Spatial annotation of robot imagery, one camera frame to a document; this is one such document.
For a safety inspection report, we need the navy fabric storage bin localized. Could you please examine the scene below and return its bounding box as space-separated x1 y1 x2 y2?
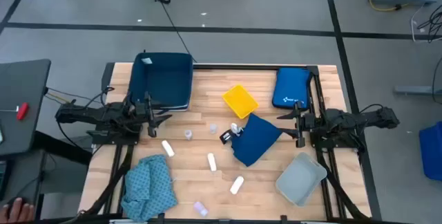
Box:
128 51 194 112

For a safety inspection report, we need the gray metal foot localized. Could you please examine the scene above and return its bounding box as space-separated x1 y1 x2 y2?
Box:
394 85 442 96

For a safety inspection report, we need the navy blue cloth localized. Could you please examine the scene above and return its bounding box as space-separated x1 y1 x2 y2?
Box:
230 113 283 168

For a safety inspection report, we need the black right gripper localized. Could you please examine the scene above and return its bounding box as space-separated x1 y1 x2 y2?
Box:
277 101 318 148

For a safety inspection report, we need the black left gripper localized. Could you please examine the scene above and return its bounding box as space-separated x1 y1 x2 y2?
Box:
128 91 173 138

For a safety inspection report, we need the teal patterned cloth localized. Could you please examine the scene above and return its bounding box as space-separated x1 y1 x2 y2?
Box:
120 153 179 223

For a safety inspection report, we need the blue first aid pouch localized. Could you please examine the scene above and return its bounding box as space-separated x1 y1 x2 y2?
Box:
271 67 314 112

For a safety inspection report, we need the black and white medical device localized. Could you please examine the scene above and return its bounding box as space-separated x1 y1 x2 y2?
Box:
220 122 242 145

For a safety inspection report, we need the white cable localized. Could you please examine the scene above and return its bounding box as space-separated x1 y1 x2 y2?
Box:
410 4 442 44

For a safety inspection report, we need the red handled hex key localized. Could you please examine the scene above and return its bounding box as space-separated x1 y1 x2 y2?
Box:
0 102 30 121

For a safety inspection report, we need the dark gray side desk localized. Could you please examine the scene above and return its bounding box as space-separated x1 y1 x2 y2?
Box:
0 59 52 158

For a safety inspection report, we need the yellow plastic basket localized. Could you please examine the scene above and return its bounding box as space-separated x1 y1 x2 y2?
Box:
222 84 260 120

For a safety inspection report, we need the white gauze roll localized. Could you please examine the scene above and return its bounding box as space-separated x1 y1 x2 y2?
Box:
229 176 245 196
206 152 218 172
161 140 175 158

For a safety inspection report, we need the person's hand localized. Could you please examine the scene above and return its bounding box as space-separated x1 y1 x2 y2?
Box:
0 197 35 223

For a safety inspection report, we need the black cable bundle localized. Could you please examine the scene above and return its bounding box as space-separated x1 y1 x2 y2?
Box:
416 4 442 44

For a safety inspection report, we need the blue plastic crate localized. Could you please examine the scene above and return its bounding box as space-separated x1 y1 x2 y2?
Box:
419 120 442 182

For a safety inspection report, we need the gray plastic bin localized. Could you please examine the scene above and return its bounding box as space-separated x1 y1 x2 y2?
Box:
275 152 328 207

